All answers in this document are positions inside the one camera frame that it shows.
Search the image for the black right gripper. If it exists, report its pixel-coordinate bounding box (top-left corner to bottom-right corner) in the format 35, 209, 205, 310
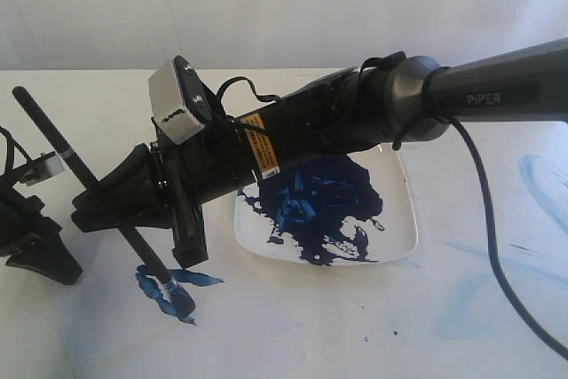
71, 107, 284, 268

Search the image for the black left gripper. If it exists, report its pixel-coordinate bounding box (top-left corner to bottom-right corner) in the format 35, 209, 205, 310
1, 192, 82, 282

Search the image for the black paintbrush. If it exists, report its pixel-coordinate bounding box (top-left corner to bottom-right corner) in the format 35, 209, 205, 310
12, 86, 195, 319

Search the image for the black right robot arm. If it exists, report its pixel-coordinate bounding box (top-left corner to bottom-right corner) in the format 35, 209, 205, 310
72, 39, 567, 268

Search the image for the white paper sheet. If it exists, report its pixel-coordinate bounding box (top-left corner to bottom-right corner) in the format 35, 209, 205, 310
1, 196, 305, 378

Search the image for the white square paint plate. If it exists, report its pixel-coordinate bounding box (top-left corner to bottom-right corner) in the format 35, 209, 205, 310
233, 145, 418, 266

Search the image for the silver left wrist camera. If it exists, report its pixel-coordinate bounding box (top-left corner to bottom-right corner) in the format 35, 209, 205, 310
20, 152, 65, 186

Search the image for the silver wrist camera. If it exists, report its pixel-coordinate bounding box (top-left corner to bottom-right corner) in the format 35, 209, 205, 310
148, 55, 212, 146
20, 152, 65, 186

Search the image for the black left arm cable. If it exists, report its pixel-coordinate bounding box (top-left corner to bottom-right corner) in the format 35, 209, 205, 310
0, 125, 35, 189

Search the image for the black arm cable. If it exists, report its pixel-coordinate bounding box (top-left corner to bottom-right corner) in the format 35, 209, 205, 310
0, 125, 35, 189
217, 52, 568, 353

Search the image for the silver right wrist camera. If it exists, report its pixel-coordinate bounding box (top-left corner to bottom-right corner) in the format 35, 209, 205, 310
148, 55, 212, 146

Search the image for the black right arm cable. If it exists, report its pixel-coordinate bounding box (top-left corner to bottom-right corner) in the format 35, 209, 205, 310
217, 52, 568, 353

